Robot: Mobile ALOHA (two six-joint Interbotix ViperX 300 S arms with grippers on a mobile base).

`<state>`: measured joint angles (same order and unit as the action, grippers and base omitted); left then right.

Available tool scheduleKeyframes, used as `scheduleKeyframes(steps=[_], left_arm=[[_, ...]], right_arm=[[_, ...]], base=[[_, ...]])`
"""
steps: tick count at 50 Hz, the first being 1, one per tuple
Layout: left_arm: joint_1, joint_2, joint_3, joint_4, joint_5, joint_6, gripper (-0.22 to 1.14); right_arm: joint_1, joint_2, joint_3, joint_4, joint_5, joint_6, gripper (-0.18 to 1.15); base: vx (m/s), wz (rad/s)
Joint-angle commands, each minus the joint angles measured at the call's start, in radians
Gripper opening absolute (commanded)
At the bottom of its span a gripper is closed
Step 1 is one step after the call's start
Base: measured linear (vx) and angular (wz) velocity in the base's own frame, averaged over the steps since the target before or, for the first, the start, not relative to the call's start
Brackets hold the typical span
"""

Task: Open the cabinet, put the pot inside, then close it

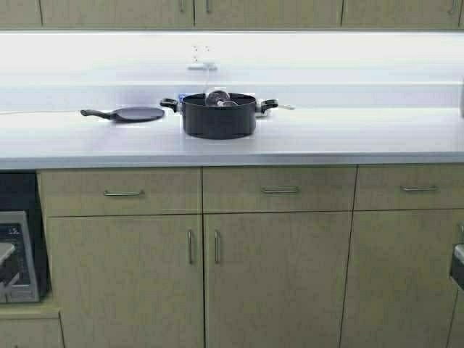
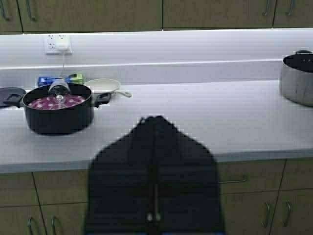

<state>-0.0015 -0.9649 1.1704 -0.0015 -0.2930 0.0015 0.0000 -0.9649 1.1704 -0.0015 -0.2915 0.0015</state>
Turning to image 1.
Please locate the black two-handled cooking pot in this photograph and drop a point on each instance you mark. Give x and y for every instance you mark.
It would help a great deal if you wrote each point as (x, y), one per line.
(227, 119)

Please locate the wooden cabinet door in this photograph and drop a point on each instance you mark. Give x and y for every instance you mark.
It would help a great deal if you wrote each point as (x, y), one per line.
(122, 14)

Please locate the lower middle cabinet door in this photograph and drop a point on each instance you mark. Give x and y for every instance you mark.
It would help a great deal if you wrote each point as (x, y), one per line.
(280, 281)

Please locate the lower left cabinet door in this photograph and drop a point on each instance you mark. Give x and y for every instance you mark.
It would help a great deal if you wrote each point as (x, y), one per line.
(127, 281)

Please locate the upper right cabinet door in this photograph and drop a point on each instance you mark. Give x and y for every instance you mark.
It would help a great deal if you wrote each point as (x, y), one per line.
(268, 15)

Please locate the lower right cabinet door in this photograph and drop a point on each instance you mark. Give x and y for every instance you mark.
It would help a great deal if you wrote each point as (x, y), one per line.
(399, 293)

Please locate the middle wooden drawer front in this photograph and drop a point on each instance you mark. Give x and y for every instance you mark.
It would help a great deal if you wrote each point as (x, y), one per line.
(238, 189)

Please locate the wooden drawer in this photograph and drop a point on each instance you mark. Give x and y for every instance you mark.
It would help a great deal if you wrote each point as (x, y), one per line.
(378, 187)
(79, 193)
(238, 189)

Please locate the left wooden drawer front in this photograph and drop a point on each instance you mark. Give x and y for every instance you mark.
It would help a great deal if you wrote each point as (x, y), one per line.
(79, 193)

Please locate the clear wine glass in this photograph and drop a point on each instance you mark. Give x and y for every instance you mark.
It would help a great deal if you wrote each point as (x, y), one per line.
(216, 97)

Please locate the white frying pan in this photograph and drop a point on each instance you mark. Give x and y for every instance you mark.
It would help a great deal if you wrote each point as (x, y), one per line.
(286, 106)

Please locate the flat black crepe pan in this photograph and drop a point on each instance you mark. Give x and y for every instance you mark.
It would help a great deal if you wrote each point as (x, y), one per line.
(127, 114)

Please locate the right wooden drawer front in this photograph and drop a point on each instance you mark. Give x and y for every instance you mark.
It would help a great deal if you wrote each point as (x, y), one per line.
(378, 187)

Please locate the silver microwave oven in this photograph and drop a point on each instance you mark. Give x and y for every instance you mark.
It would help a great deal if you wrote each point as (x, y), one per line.
(18, 274)

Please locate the middle drawer metal handle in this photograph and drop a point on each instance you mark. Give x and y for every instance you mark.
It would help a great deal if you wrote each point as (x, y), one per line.
(280, 190)

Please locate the drawer metal handle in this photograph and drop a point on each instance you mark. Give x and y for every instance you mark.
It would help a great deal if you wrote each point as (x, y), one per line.
(431, 188)
(123, 193)
(280, 190)

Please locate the lower middle door handle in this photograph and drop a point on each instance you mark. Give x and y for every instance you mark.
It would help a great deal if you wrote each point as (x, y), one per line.
(217, 247)

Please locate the lower left door handle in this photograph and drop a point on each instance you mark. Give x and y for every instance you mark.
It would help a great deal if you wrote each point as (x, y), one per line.
(190, 247)

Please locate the white wall outlet plate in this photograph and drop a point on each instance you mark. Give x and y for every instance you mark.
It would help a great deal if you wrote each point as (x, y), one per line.
(202, 53)

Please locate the left drawer metal handle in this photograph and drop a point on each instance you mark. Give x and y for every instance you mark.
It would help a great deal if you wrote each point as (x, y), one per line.
(123, 193)

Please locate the right drawer metal handle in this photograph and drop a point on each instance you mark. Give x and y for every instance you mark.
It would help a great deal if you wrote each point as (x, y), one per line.
(431, 188)

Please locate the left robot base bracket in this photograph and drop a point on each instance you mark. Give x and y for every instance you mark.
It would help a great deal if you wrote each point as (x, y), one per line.
(6, 251)

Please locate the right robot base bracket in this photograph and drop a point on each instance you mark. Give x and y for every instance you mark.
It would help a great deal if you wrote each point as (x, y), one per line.
(456, 271)

